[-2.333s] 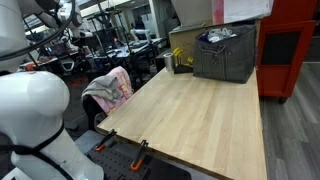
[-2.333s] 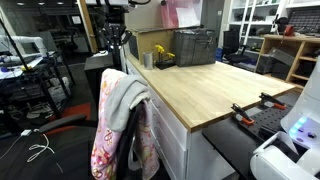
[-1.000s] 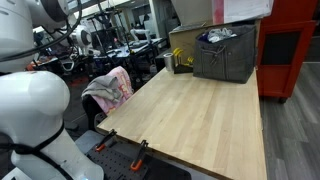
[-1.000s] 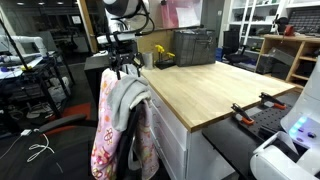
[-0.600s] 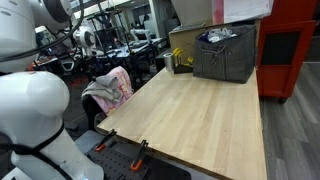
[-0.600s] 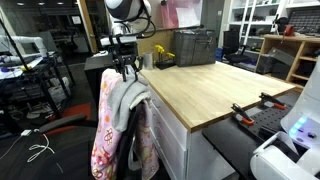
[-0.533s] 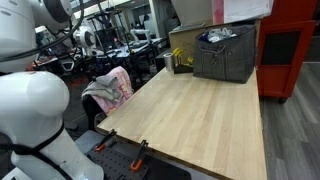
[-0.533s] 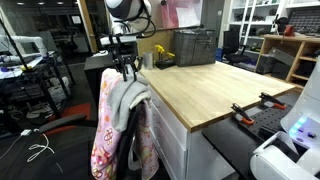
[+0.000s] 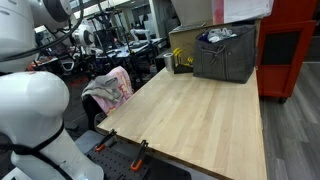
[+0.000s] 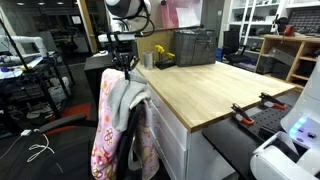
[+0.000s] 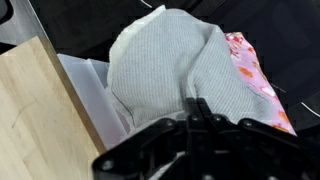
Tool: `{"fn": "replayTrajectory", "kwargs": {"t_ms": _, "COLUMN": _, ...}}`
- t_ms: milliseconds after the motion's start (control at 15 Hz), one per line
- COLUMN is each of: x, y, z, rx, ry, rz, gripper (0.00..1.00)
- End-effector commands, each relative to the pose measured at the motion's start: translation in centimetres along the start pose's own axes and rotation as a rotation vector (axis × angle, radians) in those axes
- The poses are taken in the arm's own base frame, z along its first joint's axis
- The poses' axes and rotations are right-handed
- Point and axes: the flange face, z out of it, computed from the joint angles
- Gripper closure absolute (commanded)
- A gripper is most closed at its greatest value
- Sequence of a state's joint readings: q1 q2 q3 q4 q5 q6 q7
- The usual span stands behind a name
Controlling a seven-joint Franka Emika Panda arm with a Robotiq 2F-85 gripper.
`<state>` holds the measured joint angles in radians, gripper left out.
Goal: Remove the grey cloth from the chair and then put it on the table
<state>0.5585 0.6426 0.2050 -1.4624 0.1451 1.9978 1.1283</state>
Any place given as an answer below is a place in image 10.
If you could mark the grey fabric basket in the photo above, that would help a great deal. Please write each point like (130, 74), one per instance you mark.
(195, 48)

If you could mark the black equipment cart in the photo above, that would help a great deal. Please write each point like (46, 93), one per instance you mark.
(40, 83)

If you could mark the red floor mat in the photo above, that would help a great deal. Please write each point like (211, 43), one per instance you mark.
(75, 111)

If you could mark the white drawer cabinet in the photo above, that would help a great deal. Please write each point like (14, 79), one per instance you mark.
(173, 140)

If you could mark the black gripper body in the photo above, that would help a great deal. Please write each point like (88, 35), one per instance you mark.
(124, 50)

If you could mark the yellow flowers in black tray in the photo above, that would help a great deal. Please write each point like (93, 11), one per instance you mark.
(165, 61)

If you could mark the silver metal cup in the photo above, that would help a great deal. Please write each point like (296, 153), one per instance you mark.
(148, 60)

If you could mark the pink board with white paper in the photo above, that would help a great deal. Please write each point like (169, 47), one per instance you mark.
(181, 13)

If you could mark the black mesh office chair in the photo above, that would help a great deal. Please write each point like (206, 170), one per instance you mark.
(233, 46)

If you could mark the grey storage box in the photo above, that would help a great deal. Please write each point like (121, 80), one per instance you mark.
(281, 56)

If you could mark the black cabinet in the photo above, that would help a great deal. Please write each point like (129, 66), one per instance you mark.
(96, 73)

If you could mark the white shelving rack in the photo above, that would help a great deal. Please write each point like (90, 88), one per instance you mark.
(260, 13)

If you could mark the pink patterned cloth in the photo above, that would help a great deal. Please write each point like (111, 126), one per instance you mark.
(105, 140)

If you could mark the brown cardboard box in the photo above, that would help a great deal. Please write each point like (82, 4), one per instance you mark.
(150, 43)

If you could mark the wooden shelf unit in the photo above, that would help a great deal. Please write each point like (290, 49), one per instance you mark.
(296, 43)

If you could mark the white plastic pipe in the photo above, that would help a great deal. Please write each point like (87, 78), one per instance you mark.
(30, 41)

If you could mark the black perforated mounting board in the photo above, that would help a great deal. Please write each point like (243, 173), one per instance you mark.
(266, 118)

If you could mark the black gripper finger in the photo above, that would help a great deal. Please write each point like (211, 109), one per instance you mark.
(120, 64)
(133, 65)

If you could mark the red tool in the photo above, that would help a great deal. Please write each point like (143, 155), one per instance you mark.
(289, 30)

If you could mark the black office chair with armrest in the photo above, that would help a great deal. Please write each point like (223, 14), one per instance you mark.
(125, 146)

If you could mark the grey ribbed cloth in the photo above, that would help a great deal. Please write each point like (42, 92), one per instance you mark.
(121, 100)

